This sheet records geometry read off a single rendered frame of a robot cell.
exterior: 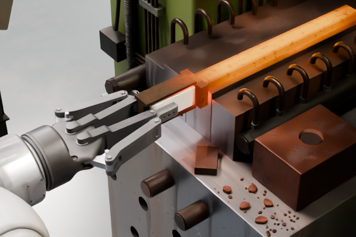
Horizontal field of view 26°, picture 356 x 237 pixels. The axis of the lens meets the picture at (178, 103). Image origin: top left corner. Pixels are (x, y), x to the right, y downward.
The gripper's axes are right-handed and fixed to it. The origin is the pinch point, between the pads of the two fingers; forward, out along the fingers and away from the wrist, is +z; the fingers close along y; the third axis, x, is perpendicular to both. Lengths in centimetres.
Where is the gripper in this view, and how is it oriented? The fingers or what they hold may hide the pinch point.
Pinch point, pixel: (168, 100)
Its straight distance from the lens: 101.2
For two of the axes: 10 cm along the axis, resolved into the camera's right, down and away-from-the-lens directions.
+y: 6.1, 4.9, -6.3
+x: 0.0, -7.9, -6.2
